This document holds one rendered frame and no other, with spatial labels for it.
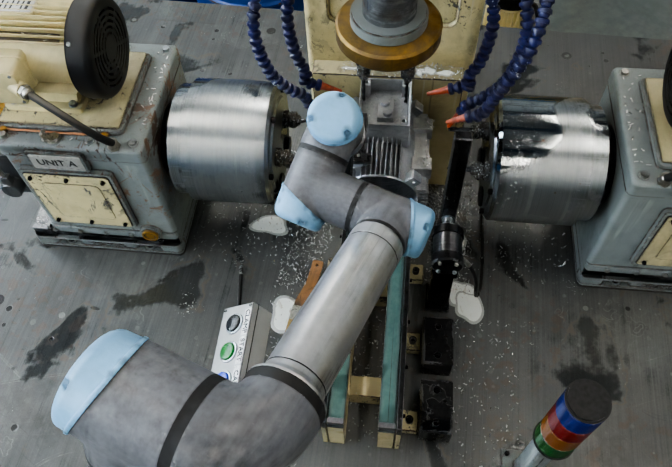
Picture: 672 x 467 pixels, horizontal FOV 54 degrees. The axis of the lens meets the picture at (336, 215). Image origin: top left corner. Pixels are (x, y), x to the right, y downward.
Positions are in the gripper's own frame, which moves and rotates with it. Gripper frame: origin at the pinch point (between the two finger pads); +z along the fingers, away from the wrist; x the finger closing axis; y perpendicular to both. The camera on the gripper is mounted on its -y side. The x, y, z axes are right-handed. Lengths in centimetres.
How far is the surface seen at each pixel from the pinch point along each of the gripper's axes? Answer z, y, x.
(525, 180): -2.4, -1.1, -32.3
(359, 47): -18.1, 16.9, -1.7
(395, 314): 4.1, -27.6, -10.8
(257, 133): -3.8, 4.3, 17.0
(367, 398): 4.4, -43.9, -6.5
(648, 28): 182, 95, -119
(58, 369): 8, -45, 57
